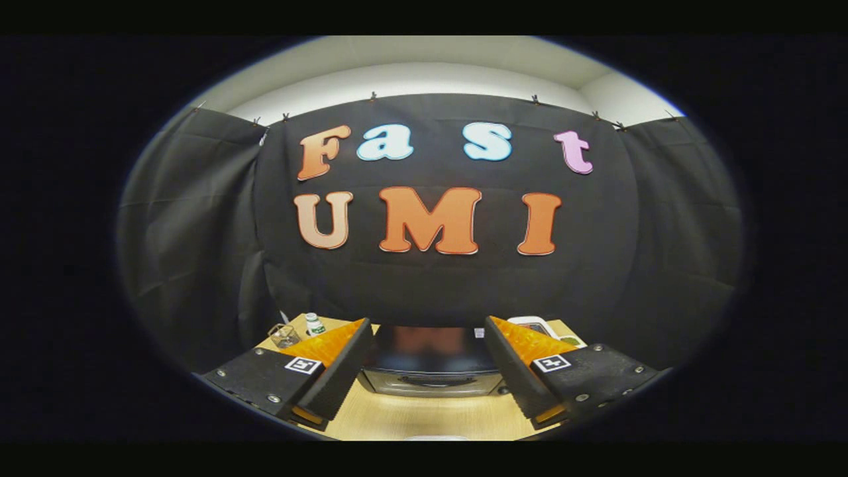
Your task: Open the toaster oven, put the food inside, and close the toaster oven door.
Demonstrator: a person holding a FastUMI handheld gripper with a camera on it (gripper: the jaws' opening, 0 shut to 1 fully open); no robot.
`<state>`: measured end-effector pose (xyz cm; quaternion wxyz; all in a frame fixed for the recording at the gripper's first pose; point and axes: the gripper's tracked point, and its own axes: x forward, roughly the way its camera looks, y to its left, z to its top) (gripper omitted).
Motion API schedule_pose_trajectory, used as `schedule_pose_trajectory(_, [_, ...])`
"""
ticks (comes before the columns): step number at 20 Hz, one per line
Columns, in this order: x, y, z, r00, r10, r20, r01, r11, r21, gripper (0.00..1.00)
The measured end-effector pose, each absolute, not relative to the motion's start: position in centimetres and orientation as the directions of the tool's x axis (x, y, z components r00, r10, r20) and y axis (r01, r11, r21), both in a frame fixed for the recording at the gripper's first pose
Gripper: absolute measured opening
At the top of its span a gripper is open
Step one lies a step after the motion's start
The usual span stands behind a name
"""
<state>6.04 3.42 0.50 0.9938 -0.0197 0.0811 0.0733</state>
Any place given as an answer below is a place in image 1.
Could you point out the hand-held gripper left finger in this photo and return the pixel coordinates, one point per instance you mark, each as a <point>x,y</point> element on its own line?
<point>344,371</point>

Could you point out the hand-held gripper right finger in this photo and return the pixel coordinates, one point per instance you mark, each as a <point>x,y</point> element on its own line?
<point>513,371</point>

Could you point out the black toaster oven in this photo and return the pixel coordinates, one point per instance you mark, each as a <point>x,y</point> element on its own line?
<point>430,358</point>

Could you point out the white appliance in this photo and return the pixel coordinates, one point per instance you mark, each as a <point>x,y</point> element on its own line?
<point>533,324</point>

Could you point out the white green-label bottle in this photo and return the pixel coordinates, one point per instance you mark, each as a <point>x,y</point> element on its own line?
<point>314,326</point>

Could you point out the small white dish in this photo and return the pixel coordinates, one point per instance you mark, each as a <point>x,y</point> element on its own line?
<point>573,342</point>

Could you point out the white plate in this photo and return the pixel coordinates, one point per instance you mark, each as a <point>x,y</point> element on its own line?
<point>436,438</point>

